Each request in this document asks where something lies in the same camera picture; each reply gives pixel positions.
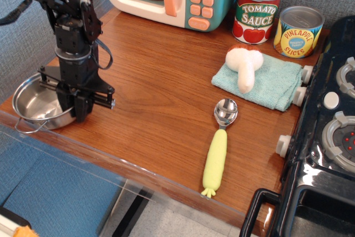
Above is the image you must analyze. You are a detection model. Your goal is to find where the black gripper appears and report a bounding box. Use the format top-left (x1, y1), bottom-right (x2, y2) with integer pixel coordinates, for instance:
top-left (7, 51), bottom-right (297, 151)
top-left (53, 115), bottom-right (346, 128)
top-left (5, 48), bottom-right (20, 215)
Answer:
top-left (38, 52), bottom-right (115, 123)

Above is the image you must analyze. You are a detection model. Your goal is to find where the small stainless steel pot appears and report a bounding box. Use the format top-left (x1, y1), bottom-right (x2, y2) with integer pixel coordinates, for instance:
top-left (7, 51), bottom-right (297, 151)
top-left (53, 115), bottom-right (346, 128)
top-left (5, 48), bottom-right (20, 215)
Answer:
top-left (12, 73), bottom-right (76, 134)

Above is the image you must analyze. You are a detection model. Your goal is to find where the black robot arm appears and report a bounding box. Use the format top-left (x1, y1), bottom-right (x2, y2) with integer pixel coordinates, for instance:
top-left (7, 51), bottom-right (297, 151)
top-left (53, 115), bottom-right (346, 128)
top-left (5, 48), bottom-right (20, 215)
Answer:
top-left (1, 0), bottom-right (115, 123)

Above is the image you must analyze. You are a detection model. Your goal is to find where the black table leg base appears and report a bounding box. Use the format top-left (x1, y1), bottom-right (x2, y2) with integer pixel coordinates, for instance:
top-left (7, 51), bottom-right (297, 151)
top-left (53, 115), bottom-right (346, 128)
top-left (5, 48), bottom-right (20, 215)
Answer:
top-left (112, 187), bottom-right (153, 237)

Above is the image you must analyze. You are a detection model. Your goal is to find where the orange fuzzy object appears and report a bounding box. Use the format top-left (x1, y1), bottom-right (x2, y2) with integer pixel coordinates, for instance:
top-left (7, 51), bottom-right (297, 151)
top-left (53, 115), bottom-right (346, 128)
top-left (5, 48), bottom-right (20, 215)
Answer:
top-left (12, 226), bottom-right (39, 237)

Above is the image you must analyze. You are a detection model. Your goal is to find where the plush white mushroom toy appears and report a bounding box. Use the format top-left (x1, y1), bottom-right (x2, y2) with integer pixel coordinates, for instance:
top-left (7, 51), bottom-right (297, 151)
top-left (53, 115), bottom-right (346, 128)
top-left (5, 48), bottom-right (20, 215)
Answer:
top-left (225, 44), bottom-right (264, 94)

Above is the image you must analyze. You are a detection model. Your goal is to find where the teal folded cloth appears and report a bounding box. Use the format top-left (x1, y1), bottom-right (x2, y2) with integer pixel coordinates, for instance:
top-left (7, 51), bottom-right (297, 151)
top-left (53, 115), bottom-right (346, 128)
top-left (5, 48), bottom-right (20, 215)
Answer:
top-left (211, 54), bottom-right (303, 112)

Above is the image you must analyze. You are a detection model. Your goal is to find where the tomato sauce can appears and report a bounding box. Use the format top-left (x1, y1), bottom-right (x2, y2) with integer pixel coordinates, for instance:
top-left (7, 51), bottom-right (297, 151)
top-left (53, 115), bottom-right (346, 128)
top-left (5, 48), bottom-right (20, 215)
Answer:
top-left (232, 0), bottom-right (281, 44)

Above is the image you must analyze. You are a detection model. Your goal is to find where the pineapple slices can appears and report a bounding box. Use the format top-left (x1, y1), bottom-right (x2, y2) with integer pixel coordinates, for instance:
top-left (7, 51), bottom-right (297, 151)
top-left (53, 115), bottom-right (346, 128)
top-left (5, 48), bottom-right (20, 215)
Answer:
top-left (273, 6), bottom-right (325, 59)

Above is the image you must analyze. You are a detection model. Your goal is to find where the black toy stove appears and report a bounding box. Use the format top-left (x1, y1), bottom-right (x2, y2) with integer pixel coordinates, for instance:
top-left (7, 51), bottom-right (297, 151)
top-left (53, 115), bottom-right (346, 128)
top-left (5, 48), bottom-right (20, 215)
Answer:
top-left (240, 16), bottom-right (354, 236)

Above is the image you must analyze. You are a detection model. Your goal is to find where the spoon with yellow-green handle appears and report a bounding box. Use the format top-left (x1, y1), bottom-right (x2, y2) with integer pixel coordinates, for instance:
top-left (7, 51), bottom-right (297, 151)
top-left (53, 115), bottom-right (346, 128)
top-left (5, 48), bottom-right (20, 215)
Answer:
top-left (201, 98), bottom-right (238, 198)

